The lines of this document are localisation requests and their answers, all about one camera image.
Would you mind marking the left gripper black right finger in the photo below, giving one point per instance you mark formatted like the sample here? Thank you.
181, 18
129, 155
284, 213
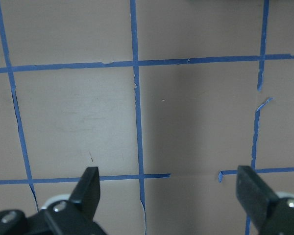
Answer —
272, 213

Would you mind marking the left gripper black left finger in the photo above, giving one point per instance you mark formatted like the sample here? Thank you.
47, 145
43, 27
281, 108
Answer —
73, 216

